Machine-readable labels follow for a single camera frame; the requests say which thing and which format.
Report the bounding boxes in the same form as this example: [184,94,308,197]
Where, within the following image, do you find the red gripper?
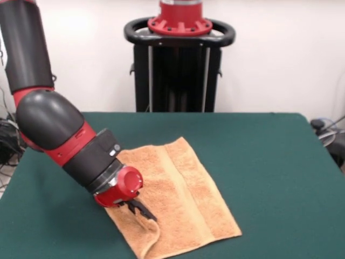
[93,166,158,222]

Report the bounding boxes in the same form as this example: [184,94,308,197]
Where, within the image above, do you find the tan terry towel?
[103,137,243,259]

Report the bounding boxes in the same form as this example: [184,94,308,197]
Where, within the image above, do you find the dark green table cloth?
[0,112,345,259]

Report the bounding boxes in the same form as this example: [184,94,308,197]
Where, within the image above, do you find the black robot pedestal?
[123,17,237,113]

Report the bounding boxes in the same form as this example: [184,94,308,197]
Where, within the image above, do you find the black cable bundle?
[0,86,30,189]

